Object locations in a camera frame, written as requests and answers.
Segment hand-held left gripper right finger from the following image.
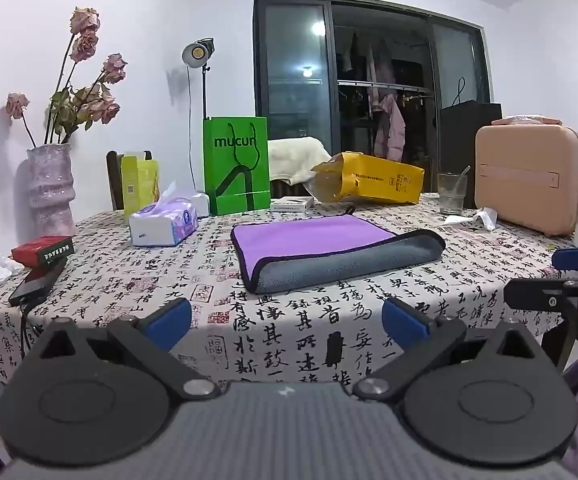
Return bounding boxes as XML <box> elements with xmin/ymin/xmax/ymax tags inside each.
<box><xmin>351</xmin><ymin>297</ymin><xmax>551</xmax><ymax>402</ymax></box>

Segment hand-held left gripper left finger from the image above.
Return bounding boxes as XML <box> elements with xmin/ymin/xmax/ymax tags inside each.
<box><xmin>31</xmin><ymin>299</ymin><xmax>221</xmax><ymax>402</ymax></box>

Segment purple and grey towel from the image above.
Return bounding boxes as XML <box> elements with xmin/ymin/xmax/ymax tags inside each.
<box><xmin>230</xmin><ymin>214</ymin><xmax>446</xmax><ymax>295</ymax></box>

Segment pink suitcase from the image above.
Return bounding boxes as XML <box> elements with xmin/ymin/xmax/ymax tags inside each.
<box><xmin>474</xmin><ymin>116</ymin><xmax>578</xmax><ymax>237</ymax></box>

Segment crumpled white tissue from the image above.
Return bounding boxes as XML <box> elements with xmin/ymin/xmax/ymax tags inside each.
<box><xmin>442</xmin><ymin>207</ymin><xmax>498</xmax><ymax>231</ymax></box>
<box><xmin>0</xmin><ymin>253</ymin><xmax>24</xmax><ymax>281</ymax></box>

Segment purple and white tissue pack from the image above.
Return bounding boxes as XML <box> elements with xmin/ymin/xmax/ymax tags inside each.
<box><xmin>128</xmin><ymin>181</ymin><xmax>200</xmax><ymax>248</ymax></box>

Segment calligraphy printed tablecloth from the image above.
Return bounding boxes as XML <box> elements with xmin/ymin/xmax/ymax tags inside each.
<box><xmin>0</xmin><ymin>192</ymin><xmax>578</xmax><ymax>387</ymax></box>

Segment clear glass cup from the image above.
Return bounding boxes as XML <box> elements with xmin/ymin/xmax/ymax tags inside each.
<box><xmin>437</xmin><ymin>173</ymin><xmax>468</xmax><ymax>216</ymax></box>

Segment black phone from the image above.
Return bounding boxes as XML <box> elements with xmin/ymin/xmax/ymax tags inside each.
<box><xmin>8</xmin><ymin>256</ymin><xmax>68</xmax><ymax>307</ymax></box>

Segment yellow-green carton box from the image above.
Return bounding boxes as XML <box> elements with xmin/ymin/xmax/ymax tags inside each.
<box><xmin>121</xmin><ymin>150</ymin><xmax>161</xmax><ymax>218</ymax></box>

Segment red and black box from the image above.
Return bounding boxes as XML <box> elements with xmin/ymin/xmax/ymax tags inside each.
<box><xmin>11</xmin><ymin>235</ymin><xmax>76</xmax><ymax>267</ymax></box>

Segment yellow paper bag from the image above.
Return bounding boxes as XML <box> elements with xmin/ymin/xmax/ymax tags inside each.
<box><xmin>303</xmin><ymin>151</ymin><xmax>426</xmax><ymax>206</ymax></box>

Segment small white flat box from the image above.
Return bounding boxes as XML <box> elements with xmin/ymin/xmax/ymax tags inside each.
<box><xmin>269</xmin><ymin>197</ymin><xmax>315</xmax><ymax>212</ymax></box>

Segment green paper bag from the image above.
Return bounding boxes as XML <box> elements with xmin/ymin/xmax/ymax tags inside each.
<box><xmin>203</xmin><ymin>116</ymin><xmax>271</xmax><ymax>216</ymax></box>

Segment pink ceramic vase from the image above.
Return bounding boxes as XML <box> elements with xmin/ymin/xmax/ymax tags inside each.
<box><xmin>26</xmin><ymin>143</ymin><xmax>76</xmax><ymax>239</ymax></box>

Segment hanging pink jacket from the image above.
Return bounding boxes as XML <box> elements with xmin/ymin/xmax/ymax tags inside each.
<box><xmin>372</xmin><ymin>91</ymin><xmax>407</xmax><ymax>163</ymax></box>

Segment white fluffy towel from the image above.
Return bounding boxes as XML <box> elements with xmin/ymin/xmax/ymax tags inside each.
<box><xmin>267</xmin><ymin>136</ymin><xmax>332</xmax><ymax>187</ymax></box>

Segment dark glass sliding door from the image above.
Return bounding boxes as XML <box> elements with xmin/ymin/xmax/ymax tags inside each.
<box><xmin>252</xmin><ymin>0</ymin><xmax>493</xmax><ymax>200</ymax></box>

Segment dried pink roses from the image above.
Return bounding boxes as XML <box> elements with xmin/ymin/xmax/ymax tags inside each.
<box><xmin>5</xmin><ymin>6</ymin><xmax>128</xmax><ymax>149</ymax></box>

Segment studio light on stand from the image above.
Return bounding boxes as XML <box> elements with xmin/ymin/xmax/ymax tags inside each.
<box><xmin>182</xmin><ymin>37</ymin><xmax>216</xmax><ymax>122</ymax></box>

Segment black cable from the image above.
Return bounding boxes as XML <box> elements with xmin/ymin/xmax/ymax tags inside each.
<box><xmin>18</xmin><ymin>300</ymin><xmax>40</xmax><ymax>361</ymax></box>

